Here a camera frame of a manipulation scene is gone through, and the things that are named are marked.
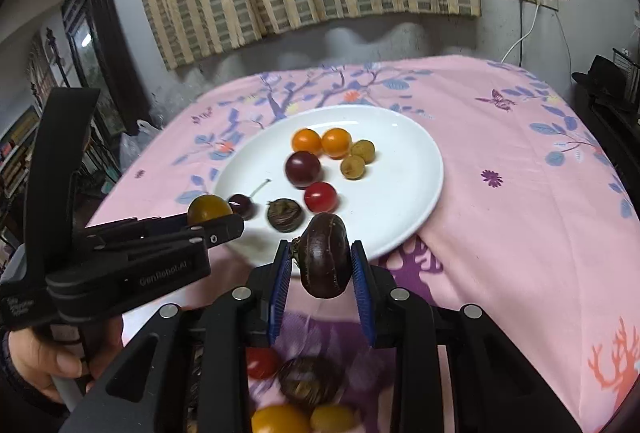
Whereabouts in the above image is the yellow-orange persimmon-like fruit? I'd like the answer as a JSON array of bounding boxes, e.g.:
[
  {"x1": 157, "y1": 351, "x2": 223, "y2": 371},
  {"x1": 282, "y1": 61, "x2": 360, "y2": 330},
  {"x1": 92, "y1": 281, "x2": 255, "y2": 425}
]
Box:
[{"x1": 186, "y1": 193, "x2": 233, "y2": 225}]

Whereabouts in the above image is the dark brown water chestnut front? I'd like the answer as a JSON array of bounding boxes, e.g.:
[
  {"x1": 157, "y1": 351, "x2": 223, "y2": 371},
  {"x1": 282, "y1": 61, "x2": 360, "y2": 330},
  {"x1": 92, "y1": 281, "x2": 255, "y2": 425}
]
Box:
[{"x1": 291, "y1": 213, "x2": 352, "y2": 300}]

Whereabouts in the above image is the dark brown water chestnut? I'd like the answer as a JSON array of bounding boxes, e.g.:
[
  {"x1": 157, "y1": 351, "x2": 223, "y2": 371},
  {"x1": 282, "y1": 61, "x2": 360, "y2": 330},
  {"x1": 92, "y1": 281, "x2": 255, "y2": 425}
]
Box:
[
  {"x1": 291, "y1": 213, "x2": 352, "y2": 300},
  {"x1": 267, "y1": 198, "x2": 305, "y2": 233}
]

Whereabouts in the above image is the dark red cherry with stem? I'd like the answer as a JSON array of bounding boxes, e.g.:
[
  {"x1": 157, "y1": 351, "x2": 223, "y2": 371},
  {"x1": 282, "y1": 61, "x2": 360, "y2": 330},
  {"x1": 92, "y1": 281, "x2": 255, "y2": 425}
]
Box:
[{"x1": 227, "y1": 178, "x2": 270, "y2": 221}]

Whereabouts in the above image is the red cherry tomato back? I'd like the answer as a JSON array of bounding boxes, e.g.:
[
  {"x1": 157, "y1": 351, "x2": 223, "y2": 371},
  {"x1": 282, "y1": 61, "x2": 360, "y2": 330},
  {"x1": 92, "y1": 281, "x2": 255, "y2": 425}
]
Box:
[{"x1": 304, "y1": 182, "x2": 338, "y2": 213}]

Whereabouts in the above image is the red cherry tomato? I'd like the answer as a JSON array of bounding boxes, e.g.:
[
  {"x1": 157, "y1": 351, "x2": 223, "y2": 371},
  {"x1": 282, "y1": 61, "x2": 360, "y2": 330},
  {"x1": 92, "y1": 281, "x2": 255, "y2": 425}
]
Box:
[
  {"x1": 246, "y1": 347, "x2": 282, "y2": 381},
  {"x1": 304, "y1": 182, "x2": 338, "y2": 213}
]

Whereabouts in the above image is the dark purple tomato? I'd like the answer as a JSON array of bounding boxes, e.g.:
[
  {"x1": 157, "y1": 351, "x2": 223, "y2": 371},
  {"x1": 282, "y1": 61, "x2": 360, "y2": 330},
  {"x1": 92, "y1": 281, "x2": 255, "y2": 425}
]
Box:
[{"x1": 284, "y1": 151, "x2": 322, "y2": 189}]

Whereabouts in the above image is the yellow-green longan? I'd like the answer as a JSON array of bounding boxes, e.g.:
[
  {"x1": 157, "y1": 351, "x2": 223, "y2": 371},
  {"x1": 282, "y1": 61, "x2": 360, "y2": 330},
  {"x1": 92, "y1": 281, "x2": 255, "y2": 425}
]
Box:
[
  {"x1": 309, "y1": 404, "x2": 360, "y2": 433},
  {"x1": 340, "y1": 156, "x2": 367, "y2": 180},
  {"x1": 350, "y1": 139, "x2": 376, "y2": 164}
]

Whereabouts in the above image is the orange kumquat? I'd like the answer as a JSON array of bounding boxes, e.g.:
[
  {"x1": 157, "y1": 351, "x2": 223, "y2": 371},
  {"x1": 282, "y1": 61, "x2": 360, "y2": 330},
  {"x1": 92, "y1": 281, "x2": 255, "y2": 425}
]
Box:
[
  {"x1": 291, "y1": 128, "x2": 323, "y2": 156},
  {"x1": 321, "y1": 127, "x2": 352, "y2": 160}
]

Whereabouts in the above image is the large orange citrus fruit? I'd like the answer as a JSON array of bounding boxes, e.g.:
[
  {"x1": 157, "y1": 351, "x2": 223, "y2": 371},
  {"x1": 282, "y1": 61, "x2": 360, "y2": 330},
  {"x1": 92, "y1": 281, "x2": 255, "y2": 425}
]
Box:
[{"x1": 252, "y1": 404, "x2": 311, "y2": 433}]

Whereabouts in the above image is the person's left hand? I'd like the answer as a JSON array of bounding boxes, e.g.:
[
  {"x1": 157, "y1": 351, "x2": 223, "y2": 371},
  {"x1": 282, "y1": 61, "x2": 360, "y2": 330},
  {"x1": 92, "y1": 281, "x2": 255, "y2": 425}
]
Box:
[{"x1": 8, "y1": 316, "x2": 124, "y2": 404}]

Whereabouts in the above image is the red cherry tomato front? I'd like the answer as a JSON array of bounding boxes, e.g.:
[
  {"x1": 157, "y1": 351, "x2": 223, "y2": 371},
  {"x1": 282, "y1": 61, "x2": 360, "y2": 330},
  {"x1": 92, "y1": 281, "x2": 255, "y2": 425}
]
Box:
[{"x1": 246, "y1": 347, "x2": 282, "y2": 381}]

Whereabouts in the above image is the dark water chestnut back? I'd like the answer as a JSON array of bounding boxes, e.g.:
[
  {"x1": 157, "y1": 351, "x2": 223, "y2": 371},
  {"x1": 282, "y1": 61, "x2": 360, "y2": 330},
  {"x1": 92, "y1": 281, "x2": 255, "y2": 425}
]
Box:
[{"x1": 278, "y1": 356, "x2": 345, "y2": 409}]

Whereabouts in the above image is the white oval plate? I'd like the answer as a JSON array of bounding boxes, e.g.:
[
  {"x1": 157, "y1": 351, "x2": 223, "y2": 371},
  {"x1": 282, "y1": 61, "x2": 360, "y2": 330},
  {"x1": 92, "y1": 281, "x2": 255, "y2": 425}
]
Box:
[{"x1": 211, "y1": 103, "x2": 445, "y2": 266}]

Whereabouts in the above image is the dark framed mirror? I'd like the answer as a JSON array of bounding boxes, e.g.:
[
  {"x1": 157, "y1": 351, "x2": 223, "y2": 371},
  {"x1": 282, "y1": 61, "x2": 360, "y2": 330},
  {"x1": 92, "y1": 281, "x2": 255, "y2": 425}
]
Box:
[{"x1": 61, "y1": 0, "x2": 150, "y2": 137}]

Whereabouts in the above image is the black hat on furniture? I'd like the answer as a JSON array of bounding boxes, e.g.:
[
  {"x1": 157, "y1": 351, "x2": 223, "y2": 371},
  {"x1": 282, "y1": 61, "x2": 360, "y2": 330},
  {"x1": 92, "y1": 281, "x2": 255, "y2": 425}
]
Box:
[{"x1": 572, "y1": 55, "x2": 637, "y2": 115}]

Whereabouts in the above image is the white power cable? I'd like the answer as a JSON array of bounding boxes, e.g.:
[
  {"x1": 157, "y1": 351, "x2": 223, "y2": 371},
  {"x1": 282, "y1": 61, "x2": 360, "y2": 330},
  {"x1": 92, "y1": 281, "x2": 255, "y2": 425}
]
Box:
[{"x1": 499, "y1": 0, "x2": 544, "y2": 66}]

